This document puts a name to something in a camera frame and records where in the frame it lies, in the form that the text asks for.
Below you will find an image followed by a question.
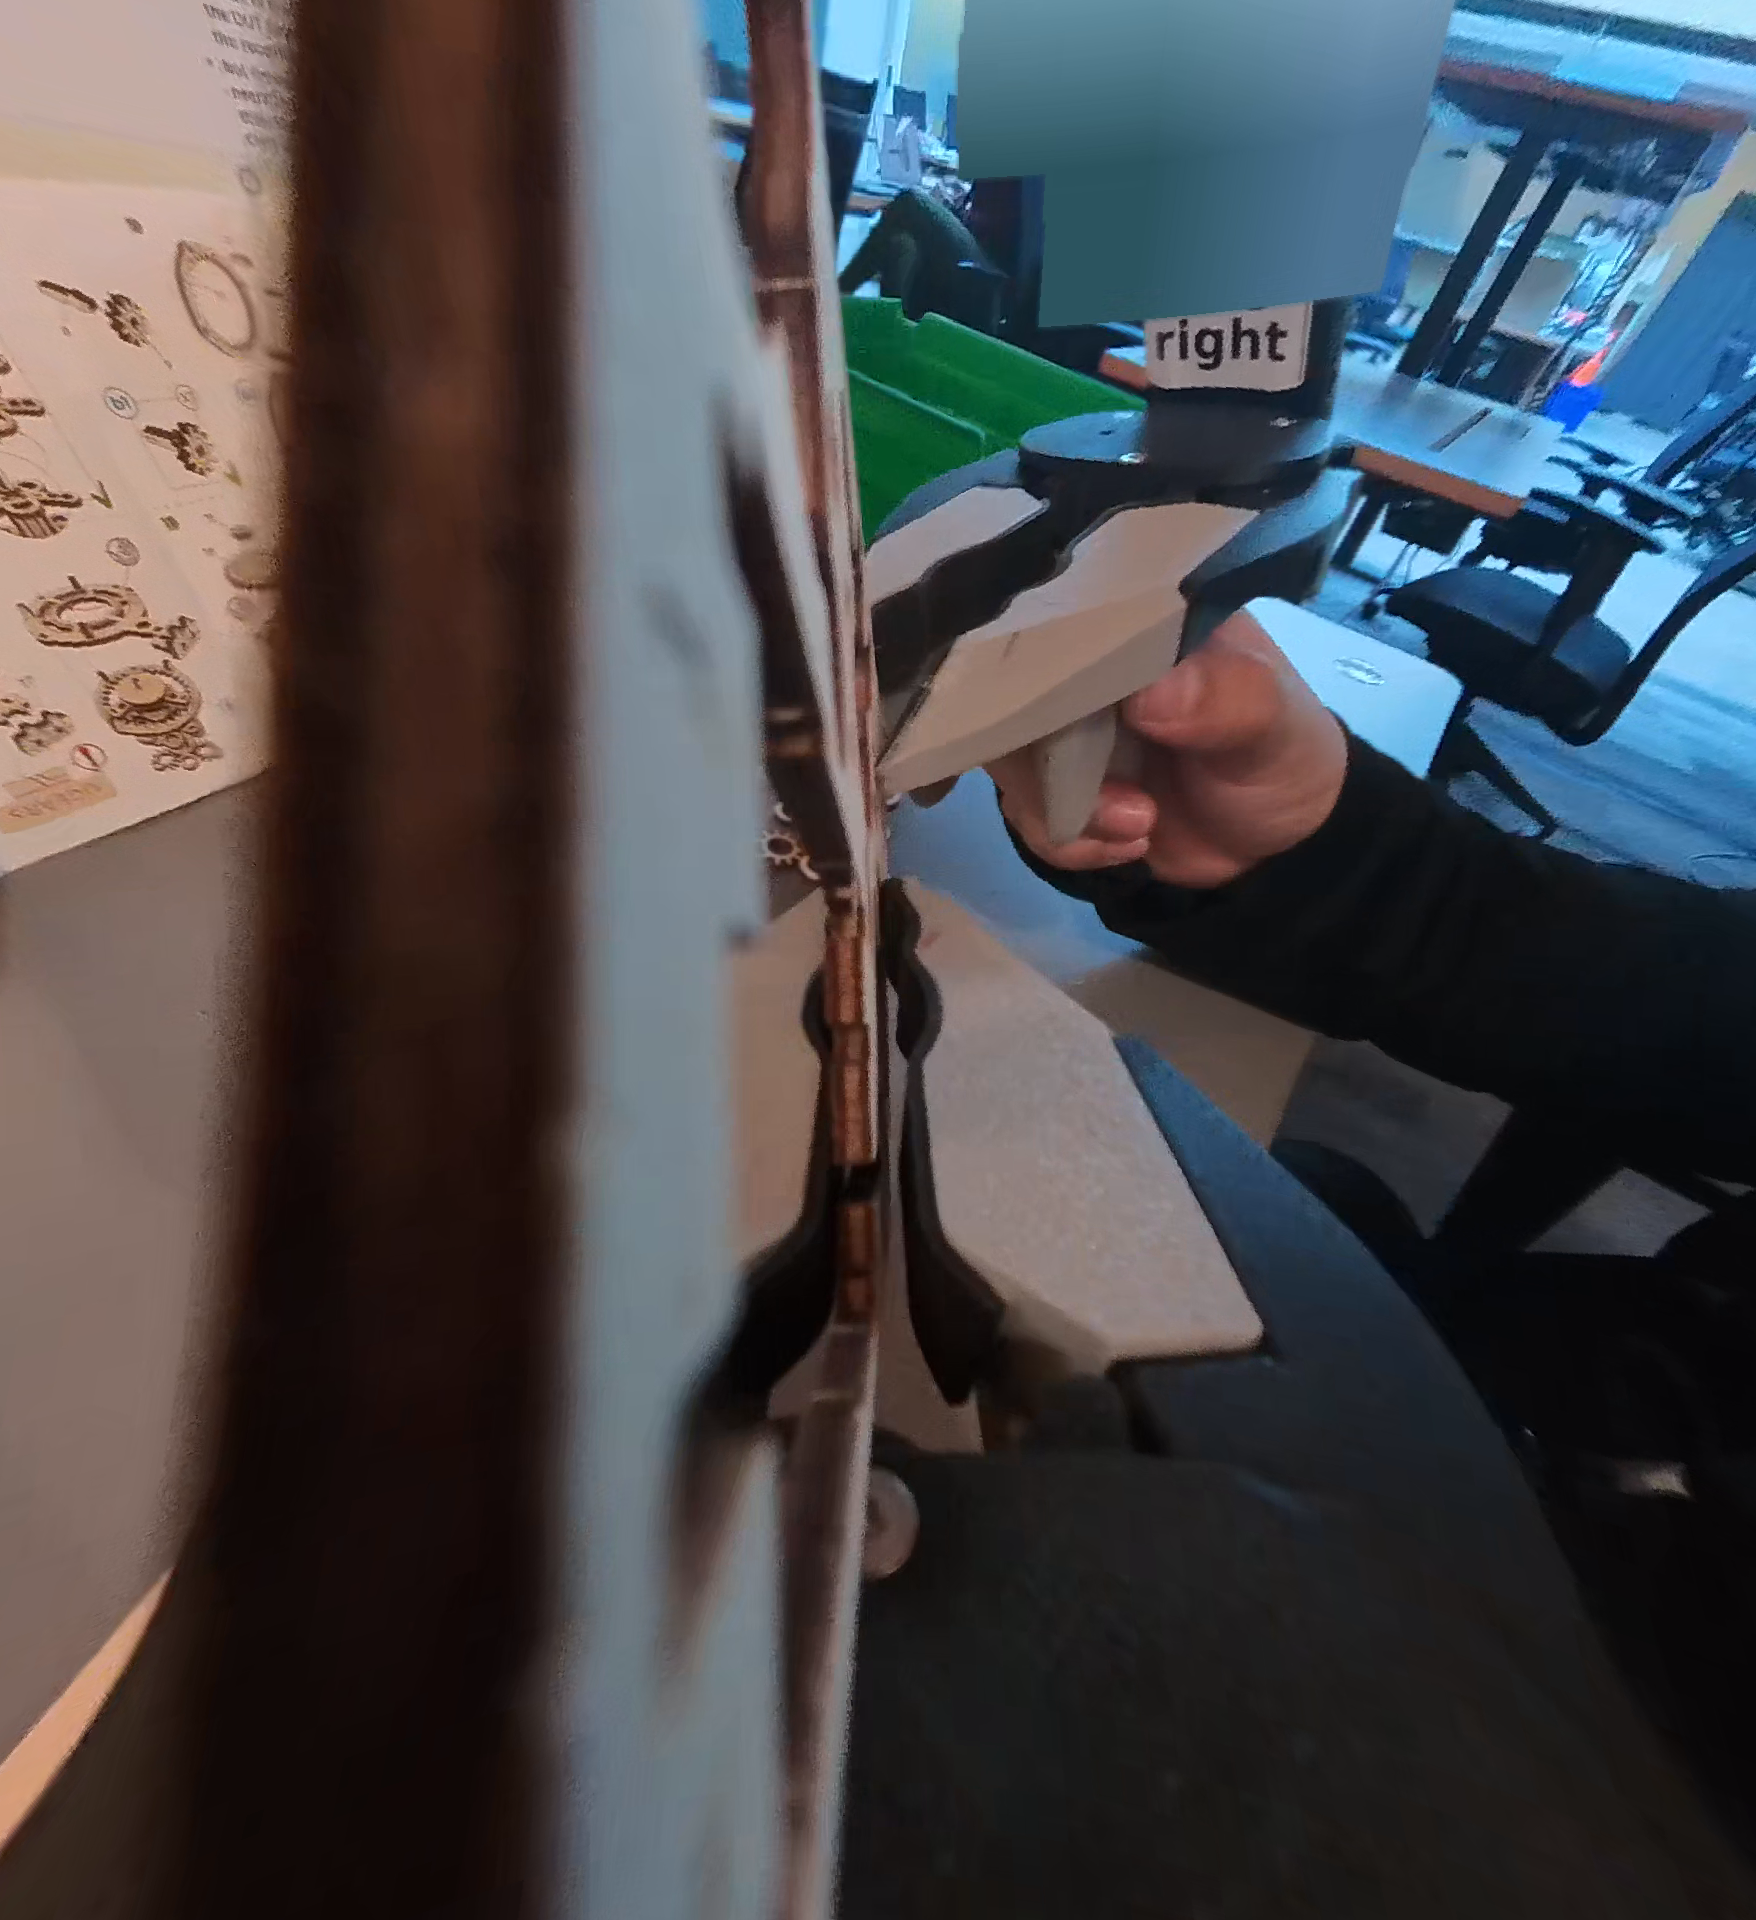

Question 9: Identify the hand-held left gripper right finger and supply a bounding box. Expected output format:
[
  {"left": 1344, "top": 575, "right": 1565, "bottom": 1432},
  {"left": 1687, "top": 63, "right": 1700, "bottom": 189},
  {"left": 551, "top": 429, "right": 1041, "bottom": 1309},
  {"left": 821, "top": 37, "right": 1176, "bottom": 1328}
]
[{"left": 878, "top": 877, "right": 1266, "bottom": 1409}]

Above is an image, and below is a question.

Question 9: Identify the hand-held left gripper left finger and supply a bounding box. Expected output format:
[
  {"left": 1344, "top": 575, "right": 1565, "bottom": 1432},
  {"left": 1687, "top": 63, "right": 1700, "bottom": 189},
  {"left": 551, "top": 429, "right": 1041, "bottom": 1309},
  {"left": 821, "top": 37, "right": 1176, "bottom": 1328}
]
[{"left": 690, "top": 899, "right": 879, "bottom": 1420}]

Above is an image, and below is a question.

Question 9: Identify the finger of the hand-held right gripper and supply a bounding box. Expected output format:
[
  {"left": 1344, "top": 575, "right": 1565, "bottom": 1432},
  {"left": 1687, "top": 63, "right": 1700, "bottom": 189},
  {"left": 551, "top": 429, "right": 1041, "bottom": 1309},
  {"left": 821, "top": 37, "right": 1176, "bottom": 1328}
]
[
  {"left": 876, "top": 498, "right": 1264, "bottom": 808},
  {"left": 867, "top": 481, "right": 1080, "bottom": 711}
]

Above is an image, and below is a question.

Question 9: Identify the laser-cut wooden parts sheet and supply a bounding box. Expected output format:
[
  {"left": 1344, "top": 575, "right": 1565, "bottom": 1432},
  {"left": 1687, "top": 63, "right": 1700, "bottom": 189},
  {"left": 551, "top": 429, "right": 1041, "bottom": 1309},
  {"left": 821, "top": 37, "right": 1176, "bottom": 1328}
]
[{"left": 0, "top": 0, "right": 895, "bottom": 1920}]

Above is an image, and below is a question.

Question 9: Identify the person's right forearm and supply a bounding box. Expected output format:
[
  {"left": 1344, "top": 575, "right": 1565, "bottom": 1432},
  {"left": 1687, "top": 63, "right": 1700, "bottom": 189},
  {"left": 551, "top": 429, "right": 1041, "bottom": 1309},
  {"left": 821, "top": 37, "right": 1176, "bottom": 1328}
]
[{"left": 1013, "top": 735, "right": 1756, "bottom": 1190}]

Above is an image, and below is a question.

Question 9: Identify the person's right hand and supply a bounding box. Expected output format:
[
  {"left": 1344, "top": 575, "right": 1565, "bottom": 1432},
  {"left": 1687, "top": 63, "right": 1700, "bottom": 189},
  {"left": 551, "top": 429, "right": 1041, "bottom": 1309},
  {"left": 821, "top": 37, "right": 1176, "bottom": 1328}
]
[{"left": 997, "top": 611, "right": 1353, "bottom": 889}]

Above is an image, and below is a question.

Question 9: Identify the large green plastic bin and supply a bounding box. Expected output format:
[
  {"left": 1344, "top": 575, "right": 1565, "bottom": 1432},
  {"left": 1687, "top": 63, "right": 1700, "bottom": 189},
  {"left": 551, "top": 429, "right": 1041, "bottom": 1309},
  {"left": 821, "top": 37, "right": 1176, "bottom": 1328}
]
[{"left": 837, "top": 292, "right": 1146, "bottom": 545}]

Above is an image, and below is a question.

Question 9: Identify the brown-edged office table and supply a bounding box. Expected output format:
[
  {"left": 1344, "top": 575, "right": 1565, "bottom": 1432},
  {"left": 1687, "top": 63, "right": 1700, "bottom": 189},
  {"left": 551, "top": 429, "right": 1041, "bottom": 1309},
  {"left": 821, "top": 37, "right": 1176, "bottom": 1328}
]
[{"left": 1104, "top": 350, "right": 1570, "bottom": 573}]

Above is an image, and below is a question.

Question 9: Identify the silver laptop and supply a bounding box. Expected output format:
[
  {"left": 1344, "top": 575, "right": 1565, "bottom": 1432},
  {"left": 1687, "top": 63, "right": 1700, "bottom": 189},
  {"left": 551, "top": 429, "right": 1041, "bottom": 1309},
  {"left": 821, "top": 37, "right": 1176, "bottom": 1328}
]
[{"left": 1250, "top": 600, "right": 1467, "bottom": 782}]

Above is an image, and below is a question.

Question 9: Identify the dark chair back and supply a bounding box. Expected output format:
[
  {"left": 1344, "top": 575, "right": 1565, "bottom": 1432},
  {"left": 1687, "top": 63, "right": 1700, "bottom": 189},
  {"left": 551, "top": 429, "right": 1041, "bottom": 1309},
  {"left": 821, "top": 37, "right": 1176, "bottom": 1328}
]
[{"left": 837, "top": 189, "right": 1007, "bottom": 326}]

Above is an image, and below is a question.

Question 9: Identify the black office chair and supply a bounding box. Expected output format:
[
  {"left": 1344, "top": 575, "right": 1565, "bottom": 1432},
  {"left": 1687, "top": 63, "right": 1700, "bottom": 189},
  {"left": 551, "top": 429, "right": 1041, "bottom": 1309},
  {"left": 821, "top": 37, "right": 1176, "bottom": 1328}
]
[
  {"left": 1526, "top": 337, "right": 1756, "bottom": 566},
  {"left": 1385, "top": 481, "right": 1756, "bottom": 842}
]

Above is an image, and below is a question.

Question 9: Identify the person's black clothed body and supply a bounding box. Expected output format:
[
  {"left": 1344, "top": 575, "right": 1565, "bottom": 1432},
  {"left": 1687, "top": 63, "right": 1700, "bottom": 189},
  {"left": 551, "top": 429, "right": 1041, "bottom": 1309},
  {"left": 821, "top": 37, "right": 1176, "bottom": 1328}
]
[{"left": 1269, "top": 1139, "right": 1756, "bottom": 1920}]

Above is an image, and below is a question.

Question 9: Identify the assembly instruction leaflet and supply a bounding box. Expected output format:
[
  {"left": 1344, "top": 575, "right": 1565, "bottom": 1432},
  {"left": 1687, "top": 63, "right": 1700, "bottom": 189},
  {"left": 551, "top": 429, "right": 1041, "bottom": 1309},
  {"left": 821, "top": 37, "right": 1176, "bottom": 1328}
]
[{"left": 0, "top": 172, "right": 295, "bottom": 936}]

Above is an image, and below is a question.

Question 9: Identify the white printed task sheet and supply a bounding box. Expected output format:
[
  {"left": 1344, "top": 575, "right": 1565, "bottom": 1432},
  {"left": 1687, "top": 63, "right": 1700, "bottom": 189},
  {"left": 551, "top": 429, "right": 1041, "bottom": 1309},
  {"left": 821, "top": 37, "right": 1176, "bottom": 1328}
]
[{"left": 0, "top": 0, "right": 295, "bottom": 199}]

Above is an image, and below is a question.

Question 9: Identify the black metal frame post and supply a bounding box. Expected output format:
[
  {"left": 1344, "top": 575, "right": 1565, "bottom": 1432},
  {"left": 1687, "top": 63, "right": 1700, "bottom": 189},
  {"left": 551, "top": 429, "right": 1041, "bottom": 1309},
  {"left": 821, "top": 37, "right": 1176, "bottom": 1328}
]
[{"left": 1396, "top": 118, "right": 1589, "bottom": 395}]

